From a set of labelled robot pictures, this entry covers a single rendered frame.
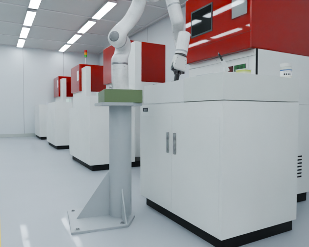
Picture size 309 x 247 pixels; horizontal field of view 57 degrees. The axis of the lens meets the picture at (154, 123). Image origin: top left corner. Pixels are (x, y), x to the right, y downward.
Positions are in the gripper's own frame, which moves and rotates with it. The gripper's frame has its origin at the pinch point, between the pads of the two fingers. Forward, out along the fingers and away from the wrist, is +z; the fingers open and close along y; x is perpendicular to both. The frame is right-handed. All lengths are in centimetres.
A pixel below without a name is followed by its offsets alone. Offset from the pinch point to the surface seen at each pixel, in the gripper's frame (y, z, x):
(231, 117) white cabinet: -7, 25, 50
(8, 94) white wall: 79, -16, -796
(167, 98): 1.6, 14.3, -3.7
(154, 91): 2.7, 8.9, -22.2
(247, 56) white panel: -53, -30, 8
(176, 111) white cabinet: -0.2, 22.8, 7.2
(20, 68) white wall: 63, -99, -796
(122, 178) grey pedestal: 16, 74, -22
